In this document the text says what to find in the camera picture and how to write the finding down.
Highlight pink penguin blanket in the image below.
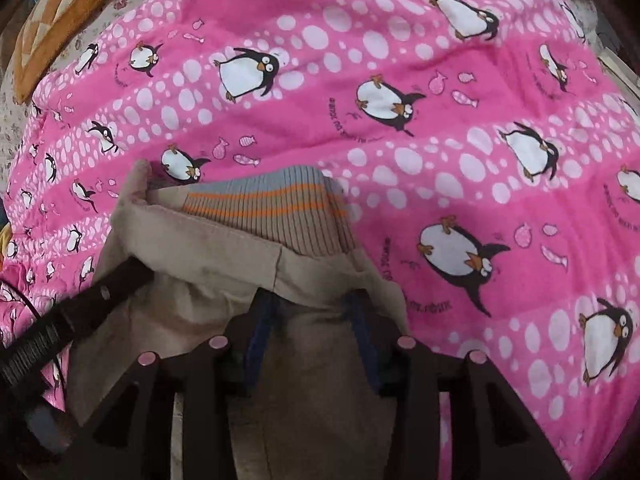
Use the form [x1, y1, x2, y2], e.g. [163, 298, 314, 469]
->
[1, 0, 639, 479]

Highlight floral bed sheet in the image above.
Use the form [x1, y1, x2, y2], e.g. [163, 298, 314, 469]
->
[0, 0, 212, 187]

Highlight beige jacket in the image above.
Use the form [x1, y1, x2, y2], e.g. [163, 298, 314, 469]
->
[66, 160, 408, 479]

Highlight orange checkered pillow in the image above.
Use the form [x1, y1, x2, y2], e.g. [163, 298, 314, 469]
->
[12, 0, 104, 103]

